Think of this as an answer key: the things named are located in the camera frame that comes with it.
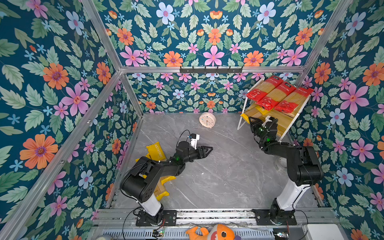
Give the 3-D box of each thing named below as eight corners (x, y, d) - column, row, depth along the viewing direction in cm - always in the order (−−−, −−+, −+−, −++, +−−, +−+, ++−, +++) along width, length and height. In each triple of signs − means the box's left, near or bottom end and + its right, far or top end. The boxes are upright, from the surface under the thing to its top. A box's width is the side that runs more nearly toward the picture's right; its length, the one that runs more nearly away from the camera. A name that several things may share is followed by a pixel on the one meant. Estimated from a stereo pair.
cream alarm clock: (199, 124, 115) (199, 115, 106) (202, 120, 118) (202, 110, 109) (213, 129, 112) (214, 119, 103) (215, 124, 115) (217, 114, 106)
